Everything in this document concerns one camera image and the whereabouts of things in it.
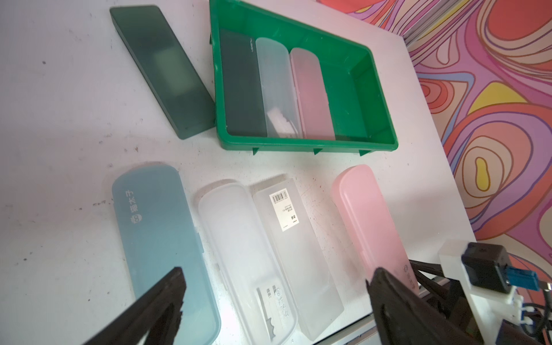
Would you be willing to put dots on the dark green case by tray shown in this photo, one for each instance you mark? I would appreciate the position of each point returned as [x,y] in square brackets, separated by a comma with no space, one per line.
[168,71]

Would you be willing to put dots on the green plastic storage tray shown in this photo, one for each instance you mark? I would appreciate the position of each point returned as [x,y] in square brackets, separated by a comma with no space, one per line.
[359,111]

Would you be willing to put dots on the teal pencil case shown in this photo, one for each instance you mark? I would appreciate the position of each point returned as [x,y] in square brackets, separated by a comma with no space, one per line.
[158,234]

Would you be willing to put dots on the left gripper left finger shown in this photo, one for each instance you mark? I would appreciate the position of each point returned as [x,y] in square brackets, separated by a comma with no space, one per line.
[152,319]

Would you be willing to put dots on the clear rectangular barcode pencil case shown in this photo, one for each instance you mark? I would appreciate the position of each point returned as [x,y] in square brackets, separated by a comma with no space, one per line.
[296,246]

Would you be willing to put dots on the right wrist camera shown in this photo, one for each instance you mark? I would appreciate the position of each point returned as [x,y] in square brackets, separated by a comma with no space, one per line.
[481,270]

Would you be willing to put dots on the dark green pencil case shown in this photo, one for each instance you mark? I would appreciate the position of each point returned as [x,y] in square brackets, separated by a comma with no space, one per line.
[244,106]

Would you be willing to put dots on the clear frosted pencil case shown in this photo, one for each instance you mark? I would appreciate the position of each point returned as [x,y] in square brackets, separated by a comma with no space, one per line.
[278,90]

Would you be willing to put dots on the clear rounded pencil case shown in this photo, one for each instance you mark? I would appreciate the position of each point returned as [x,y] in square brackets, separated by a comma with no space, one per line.
[248,264]

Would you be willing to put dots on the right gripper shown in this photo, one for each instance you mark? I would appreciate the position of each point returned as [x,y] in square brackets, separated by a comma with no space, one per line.
[447,297]

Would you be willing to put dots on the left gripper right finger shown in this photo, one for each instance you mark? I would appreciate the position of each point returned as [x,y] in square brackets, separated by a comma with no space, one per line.
[403,318]

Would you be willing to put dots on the pink pencil case with label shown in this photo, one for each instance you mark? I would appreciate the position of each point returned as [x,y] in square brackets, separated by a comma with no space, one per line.
[368,221]

